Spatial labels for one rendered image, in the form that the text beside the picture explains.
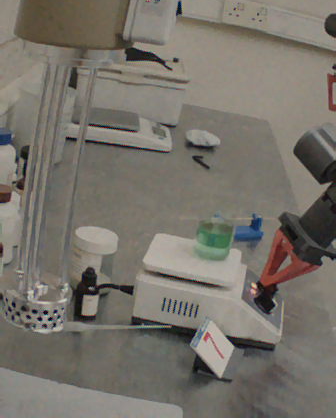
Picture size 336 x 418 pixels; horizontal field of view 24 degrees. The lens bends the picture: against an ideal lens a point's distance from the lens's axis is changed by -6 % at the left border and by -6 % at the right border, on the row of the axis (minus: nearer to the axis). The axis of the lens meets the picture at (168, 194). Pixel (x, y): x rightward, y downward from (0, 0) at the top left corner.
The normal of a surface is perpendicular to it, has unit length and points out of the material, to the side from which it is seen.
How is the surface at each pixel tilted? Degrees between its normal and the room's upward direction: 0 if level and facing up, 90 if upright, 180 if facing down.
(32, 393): 0
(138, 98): 93
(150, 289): 90
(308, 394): 0
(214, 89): 90
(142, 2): 90
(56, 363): 0
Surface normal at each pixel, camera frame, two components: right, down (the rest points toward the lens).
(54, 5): -0.25, 0.25
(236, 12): -0.04, 0.29
